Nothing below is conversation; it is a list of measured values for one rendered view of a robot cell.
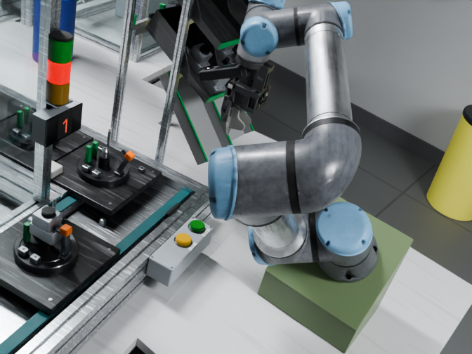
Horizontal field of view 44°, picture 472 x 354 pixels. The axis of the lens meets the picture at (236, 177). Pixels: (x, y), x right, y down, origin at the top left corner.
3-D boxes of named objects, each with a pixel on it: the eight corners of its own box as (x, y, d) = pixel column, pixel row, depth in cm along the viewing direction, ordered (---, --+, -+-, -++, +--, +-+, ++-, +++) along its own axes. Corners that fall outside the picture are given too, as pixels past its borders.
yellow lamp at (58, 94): (73, 100, 132) (74, 81, 129) (58, 107, 128) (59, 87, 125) (55, 91, 133) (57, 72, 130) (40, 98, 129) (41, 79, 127)
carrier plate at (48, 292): (119, 255, 139) (121, 248, 138) (50, 316, 120) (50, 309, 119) (41, 211, 145) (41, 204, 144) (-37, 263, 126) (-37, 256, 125)
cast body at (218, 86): (221, 95, 166) (234, 79, 162) (210, 97, 163) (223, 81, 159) (207, 72, 168) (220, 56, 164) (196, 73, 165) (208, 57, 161)
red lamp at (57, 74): (74, 80, 129) (76, 60, 126) (59, 87, 125) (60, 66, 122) (57, 71, 130) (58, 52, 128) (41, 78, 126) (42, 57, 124)
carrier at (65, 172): (161, 177, 169) (168, 141, 162) (110, 216, 150) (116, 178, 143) (94, 143, 175) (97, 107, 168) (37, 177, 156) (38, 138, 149)
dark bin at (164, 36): (232, 93, 170) (246, 76, 166) (204, 104, 161) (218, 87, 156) (175, 21, 174) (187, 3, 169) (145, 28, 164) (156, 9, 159)
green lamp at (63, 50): (76, 60, 126) (78, 38, 124) (60, 66, 122) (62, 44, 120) (58, 51, 128) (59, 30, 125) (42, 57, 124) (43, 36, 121)
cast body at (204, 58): (205, 71, 168) (217, 55, 163) (195, 74, 165) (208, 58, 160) (187, 49, 169) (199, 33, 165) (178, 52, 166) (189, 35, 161)
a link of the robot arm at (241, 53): (234, 37, 127) (250, 29, 133) (230, 56, 129) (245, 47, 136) (265, 50, 125) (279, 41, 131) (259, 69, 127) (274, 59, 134)
